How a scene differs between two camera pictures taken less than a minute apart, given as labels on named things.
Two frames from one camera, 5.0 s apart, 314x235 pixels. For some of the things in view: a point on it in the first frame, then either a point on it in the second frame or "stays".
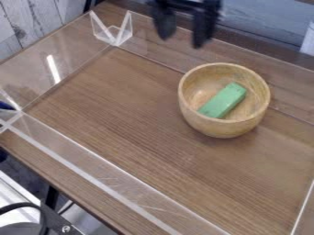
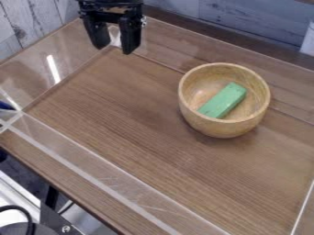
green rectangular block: [220, 103] stays
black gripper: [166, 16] → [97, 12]
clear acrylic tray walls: [194, 136] stays
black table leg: [52, 197] stays
